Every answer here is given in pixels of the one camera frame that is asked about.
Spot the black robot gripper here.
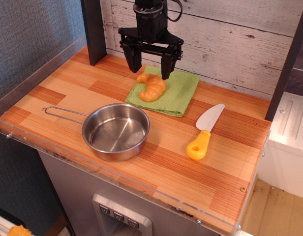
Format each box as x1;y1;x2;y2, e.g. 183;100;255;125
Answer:
118;10;183;80

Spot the orange toy croissant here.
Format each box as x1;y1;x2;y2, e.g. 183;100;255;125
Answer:
136;73;166;102

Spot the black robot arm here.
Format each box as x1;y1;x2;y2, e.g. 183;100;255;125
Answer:
118;0;183;80

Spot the green cloth napkin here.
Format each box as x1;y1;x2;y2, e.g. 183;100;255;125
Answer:
125;71;199;117

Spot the stainless steel saucepan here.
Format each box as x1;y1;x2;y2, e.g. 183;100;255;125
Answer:
44;103;150;162

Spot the grey toy fridge cabinet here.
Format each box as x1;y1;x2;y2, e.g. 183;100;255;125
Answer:
39;151;216;236

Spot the clear acrylic table guard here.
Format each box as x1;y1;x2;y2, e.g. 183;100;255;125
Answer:
0;48;270;236

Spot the silver dispenser button panel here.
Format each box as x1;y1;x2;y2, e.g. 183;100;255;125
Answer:
92;193;153;236

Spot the white ribbed cabinet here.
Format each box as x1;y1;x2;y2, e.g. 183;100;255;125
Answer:
257;92;303;198

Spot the orange object bottom left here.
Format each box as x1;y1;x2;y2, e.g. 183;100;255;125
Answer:
7;225;32;236

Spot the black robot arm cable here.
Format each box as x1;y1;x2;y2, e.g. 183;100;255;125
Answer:
163;0;183;23

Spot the toy knife yellow handle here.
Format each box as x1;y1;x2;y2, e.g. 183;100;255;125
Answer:
186;103;225;160

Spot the dark vertical post right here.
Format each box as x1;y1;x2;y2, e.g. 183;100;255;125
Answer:
265;12;303;121

